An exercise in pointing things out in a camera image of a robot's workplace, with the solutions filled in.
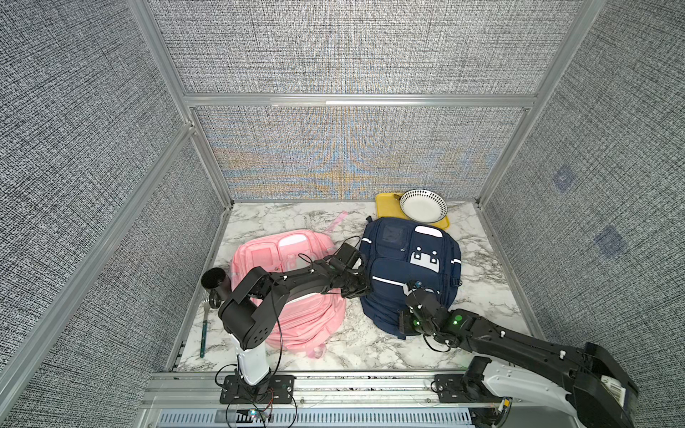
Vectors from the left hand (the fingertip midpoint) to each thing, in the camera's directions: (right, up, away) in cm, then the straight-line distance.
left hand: (379, 289), depth 86 cm
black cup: (-51, +4, -4) cm, 51 cm away
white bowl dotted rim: (+25, +30, +34) cm, 51 cm away
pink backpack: (-22, -8, -7) cm, 24 cm away
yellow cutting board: (+9, +30, +32) cm, 45 cm away
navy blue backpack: (+10, +10, +11) cm, 18 cm away
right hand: (+5, -6, -4) cm, 8 cm away
